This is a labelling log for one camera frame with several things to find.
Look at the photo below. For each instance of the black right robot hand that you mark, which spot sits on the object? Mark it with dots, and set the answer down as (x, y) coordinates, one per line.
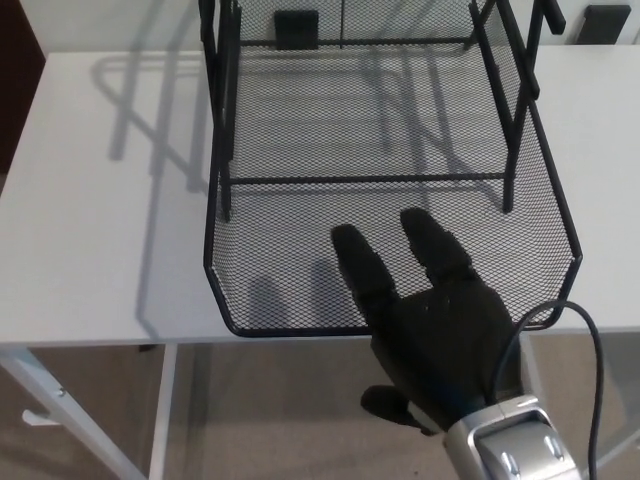
(440, 340)

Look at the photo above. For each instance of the white desk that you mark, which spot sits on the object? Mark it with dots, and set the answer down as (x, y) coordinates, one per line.
(100, 250)

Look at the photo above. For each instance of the black mesh file tray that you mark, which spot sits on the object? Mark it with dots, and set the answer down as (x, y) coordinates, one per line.
(300, 250)

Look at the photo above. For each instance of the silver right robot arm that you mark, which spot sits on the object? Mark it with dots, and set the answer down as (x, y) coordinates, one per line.
(510, 445)

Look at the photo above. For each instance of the dark brown wooden panel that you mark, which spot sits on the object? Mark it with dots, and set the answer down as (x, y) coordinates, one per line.
(17, 65)

